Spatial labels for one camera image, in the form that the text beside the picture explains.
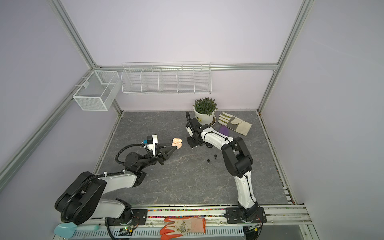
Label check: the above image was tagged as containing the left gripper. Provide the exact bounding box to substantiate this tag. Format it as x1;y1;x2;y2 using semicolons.
138;143;177;171

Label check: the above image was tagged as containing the pink earbud charging case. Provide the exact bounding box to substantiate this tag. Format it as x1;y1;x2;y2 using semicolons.
172;138;183;149

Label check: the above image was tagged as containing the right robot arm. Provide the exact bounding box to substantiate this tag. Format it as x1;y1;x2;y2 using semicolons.
186;112;267;224

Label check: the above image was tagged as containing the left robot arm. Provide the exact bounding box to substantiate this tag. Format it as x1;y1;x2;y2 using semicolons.
55;142;182;225

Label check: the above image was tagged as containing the potted green plant white pot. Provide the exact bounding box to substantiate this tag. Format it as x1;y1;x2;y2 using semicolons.
193;97;218;125

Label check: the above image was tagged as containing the beige gardening glove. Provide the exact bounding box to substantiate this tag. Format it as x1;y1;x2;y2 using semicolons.
218;112;252;136

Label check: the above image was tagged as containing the red white work glove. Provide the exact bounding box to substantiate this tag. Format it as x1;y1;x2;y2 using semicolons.
160;217;206;240

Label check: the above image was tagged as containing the white mesh box basket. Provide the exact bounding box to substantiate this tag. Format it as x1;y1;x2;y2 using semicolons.
73;71;121;112

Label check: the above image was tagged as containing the teal plastic scoop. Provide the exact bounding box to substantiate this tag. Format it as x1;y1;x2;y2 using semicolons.
54;223;100;239

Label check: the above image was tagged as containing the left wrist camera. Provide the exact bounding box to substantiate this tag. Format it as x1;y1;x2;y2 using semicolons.
143;135;158;156

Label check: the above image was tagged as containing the white wire shelf basket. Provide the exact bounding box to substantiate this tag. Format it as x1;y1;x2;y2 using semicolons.
121;62;212;94

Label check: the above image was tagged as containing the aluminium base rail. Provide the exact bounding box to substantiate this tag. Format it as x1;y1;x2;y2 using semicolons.
61;204;313;226

